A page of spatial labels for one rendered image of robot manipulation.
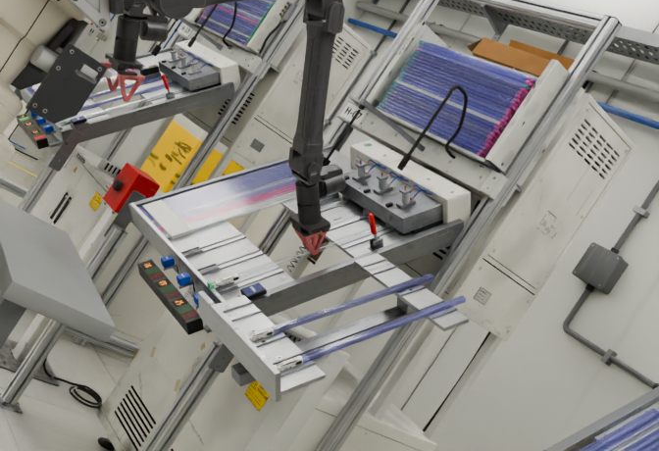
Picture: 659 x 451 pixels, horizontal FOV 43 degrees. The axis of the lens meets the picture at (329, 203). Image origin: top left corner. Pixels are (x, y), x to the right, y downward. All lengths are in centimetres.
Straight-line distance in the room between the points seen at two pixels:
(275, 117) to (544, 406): 167
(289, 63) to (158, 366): 146
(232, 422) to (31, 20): 117
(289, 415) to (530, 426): 197
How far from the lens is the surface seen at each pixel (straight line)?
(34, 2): 181
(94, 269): 261
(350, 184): 239
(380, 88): 269
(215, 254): 223
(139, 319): 367
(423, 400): 404
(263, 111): 352
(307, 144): 198
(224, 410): 237
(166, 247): 229
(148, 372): 271
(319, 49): 193
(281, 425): 188
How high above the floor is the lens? 109
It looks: 1 degrees down
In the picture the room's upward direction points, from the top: 34 degrees clockwise
